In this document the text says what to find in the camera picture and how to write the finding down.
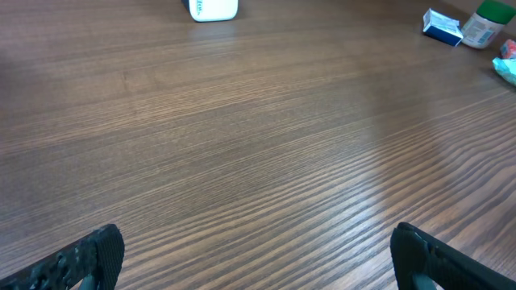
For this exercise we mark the white barcode scanner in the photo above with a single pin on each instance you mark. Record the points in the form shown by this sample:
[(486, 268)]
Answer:
[(211, 10)]

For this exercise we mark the white blue sachet pack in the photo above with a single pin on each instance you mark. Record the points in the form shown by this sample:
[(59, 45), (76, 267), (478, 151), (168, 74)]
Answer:
[(439, 26)]

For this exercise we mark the green lid jar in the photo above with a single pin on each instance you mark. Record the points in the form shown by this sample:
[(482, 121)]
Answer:
[(486, 23)]

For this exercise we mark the red pink candy box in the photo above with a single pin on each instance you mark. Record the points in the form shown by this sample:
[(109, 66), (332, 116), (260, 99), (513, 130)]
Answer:
[(508, 50)]

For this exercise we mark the teal tissue pack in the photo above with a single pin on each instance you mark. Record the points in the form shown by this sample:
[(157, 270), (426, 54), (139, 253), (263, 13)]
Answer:
[(505, 68)]

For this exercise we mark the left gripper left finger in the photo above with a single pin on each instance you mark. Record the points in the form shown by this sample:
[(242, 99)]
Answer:
[(94, 262)]

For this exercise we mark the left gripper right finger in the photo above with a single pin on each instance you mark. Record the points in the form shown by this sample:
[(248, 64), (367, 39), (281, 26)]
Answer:
[(421, 261)]

